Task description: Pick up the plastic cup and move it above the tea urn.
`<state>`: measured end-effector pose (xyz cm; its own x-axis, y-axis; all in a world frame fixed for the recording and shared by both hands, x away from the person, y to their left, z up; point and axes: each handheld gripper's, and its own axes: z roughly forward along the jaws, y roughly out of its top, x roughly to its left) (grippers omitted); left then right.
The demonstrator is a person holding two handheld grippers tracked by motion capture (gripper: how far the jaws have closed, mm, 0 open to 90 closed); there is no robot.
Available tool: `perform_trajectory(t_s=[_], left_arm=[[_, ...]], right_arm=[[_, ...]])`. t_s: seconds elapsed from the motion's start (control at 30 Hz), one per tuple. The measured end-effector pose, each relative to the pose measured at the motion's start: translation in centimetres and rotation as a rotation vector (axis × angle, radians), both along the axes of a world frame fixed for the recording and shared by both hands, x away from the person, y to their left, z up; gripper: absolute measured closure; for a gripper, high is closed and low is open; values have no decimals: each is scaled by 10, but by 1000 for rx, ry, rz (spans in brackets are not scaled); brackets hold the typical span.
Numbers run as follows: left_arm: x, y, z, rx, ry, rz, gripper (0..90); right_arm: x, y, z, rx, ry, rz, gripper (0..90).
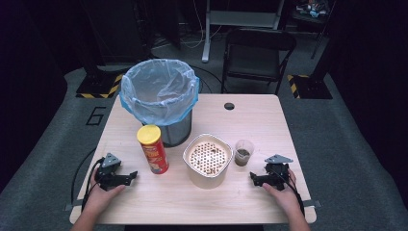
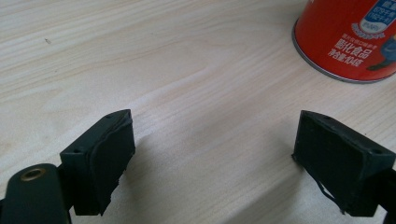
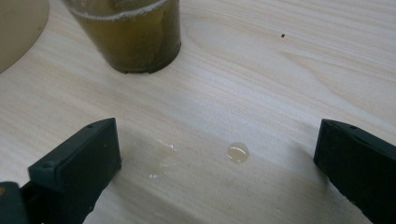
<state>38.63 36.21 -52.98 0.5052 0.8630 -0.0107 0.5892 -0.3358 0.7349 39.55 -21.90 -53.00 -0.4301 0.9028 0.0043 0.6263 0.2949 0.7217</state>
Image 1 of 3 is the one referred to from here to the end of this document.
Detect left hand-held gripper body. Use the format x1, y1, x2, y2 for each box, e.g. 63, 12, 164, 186
94, 152, 129, 193

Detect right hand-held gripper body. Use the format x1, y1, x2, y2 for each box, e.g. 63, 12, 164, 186
263, 154, 294, 193

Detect brown wet tea leaves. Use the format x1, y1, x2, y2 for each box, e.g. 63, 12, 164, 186
235, 148, 251, 167

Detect clear plastic cup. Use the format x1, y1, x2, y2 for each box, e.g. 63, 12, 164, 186
234, 139, 255, 167

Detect red chip can yellow lid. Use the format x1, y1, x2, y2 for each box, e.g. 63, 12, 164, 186
136, 124, 169, 175

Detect beige container with perforated strainer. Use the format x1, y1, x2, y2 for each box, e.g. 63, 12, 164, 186
182, 133, 234, 190

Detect black mesh trash bin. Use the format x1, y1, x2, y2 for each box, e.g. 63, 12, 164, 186
141, 109, 193, 148

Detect blue plastic bin bag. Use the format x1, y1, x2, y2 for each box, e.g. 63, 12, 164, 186
118, 58, 200, 127

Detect person's left hand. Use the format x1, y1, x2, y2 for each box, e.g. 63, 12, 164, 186
84, 175, 126, 217

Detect person's right hand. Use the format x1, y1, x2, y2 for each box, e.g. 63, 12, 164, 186
262, 168, 304, 217

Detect black folding chair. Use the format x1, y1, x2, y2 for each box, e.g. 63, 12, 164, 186
220, 27, 297, 96

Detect cluttered dark table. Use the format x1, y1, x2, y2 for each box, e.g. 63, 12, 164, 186
293, 0, 333, 20

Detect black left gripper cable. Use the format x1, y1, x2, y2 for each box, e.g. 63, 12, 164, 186
70, 147, 107, 212

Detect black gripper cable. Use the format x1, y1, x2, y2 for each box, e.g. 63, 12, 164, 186
70, 147, 107, 212
272, 167, 306, 217

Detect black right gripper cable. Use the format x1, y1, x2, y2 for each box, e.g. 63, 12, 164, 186
272, 167, 306, 217

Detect grey table bracket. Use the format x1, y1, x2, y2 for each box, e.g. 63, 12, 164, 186
64, 198, 85, 212
302, 199, 322, 209

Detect black floor cable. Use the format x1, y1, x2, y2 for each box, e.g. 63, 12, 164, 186
189, 64, 227, 94

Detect white floor cables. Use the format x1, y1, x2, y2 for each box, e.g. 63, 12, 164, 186
153, 0, 223, 50

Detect white desk frame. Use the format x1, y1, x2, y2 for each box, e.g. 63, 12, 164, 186
201, 0, 286, 64

